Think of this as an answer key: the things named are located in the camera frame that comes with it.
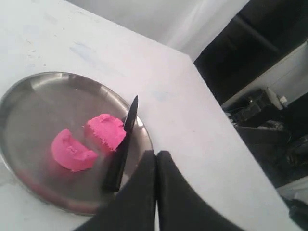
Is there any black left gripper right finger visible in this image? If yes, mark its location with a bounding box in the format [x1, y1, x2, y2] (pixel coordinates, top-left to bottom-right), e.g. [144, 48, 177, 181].
[156, 151, 241, 231]

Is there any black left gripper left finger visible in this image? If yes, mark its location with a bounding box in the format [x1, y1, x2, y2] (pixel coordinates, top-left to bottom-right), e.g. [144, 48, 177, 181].
[76, 150, 156, 231]

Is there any black serrated knife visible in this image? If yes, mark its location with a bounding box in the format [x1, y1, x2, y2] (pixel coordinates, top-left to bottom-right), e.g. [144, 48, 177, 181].
[102, 95, 139, 192]

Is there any black equipment beside table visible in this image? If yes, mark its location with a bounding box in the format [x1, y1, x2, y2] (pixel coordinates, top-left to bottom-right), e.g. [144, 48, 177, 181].
[194, 0, 308, 188]

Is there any round steel plate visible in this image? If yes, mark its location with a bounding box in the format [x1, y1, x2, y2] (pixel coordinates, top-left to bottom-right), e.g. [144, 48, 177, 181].
[0, 71, 154, 216]

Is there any white backdrop curtain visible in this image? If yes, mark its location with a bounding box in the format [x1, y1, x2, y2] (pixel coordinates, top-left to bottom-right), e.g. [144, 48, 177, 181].
[71, 0, 249, 60]

